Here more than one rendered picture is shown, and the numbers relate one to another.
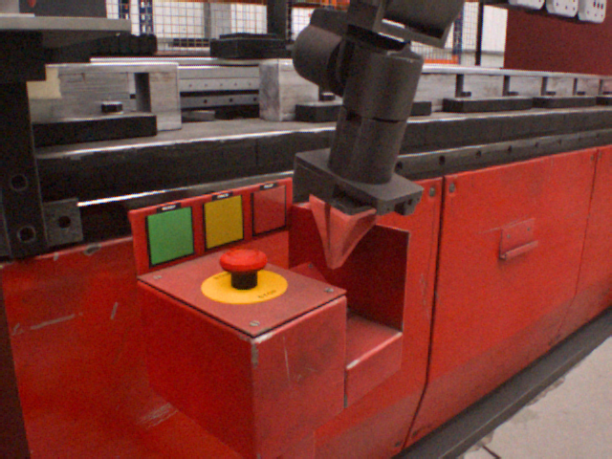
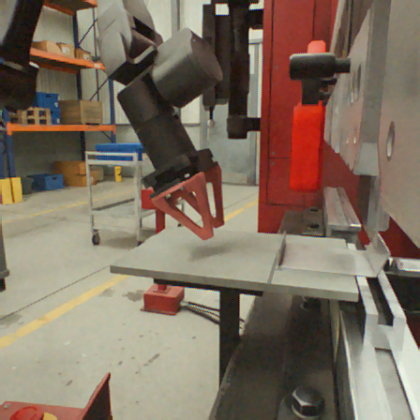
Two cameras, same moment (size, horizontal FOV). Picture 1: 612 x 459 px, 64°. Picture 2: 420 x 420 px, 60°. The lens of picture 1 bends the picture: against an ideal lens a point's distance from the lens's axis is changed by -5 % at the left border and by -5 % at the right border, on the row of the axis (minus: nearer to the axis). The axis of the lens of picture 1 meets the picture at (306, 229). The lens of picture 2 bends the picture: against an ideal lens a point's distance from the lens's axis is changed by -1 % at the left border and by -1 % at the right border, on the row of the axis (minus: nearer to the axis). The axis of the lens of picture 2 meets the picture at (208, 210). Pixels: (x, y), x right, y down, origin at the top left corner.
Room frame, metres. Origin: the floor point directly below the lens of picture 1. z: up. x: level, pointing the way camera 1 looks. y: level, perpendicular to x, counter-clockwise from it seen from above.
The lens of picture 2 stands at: (0.84, 0.01, 1.15)
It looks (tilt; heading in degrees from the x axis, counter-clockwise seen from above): 12 degrees down; 145
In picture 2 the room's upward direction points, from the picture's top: straight up
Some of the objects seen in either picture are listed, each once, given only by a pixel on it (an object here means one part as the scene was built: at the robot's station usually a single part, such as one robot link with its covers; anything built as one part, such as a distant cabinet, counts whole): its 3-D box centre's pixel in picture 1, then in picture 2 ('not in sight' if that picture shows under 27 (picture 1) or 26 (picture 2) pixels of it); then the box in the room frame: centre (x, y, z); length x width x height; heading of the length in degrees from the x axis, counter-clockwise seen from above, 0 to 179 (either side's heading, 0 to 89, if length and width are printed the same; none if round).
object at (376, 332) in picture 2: (7, 54); (367, 284); (0.64, 0.37, 0.99); 0.20 x 0.03 x 0.03; 129
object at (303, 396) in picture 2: (112, 108); (307, 401); (0.66, 0.25, 0.91); 0.03 x 0.03 x 0.02
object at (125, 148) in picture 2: not in sight; (126, 153); (-2.66, 1.49, 0.92); 0.50 x 0.36 x 0.18; 30
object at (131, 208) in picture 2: not in sight; (139, 194); (-2.74, 1.64, 0.47); 0.90 x 0.66 x 0.95; 120
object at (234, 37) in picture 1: (267, 44); not in sight; (1.08, 0.08, 1.01); 0.26 x 0.12 x 0.05; 39
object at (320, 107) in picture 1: (368, 109); not in sight; (0.96, -0.11, 0.89); 0.30 x 0.05 x 0.03; 129
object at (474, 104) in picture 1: (490, 103); not in sight; (1.21, -0.43, 0.89); 0.30 x 0.05 x 0.03; 129
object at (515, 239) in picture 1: (519, 238); not in sight; (1.14, -0.51, 0.59); 0.15 x 0.02 x 0.07; 129
